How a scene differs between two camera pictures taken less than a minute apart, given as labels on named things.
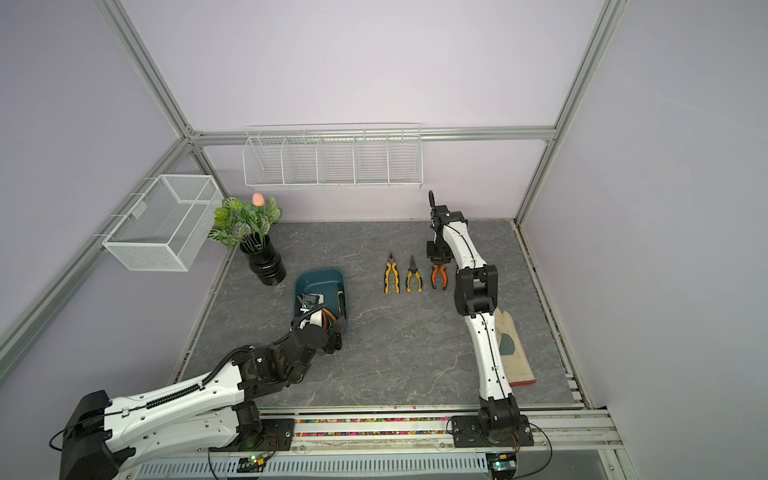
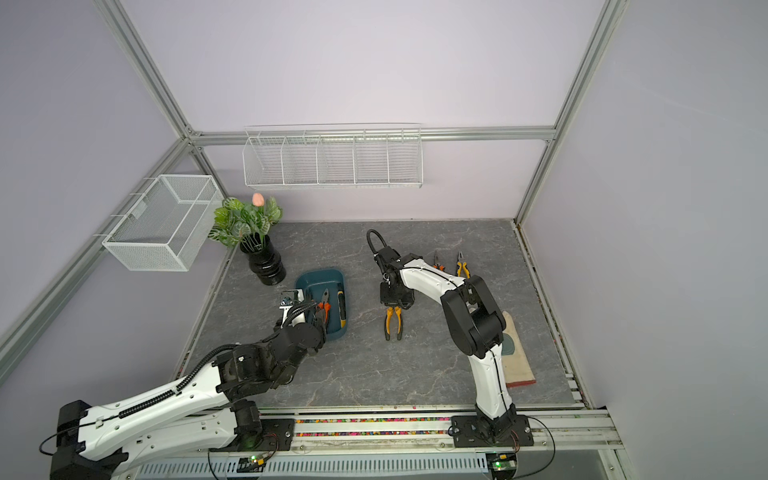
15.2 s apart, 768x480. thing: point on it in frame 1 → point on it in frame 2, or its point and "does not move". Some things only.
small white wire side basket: x=168 y=226 does not move
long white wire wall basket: x=333 y=155 does not move
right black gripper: x=434 y=257 → x=407 y=297
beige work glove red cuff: x=516 y=364 does not move
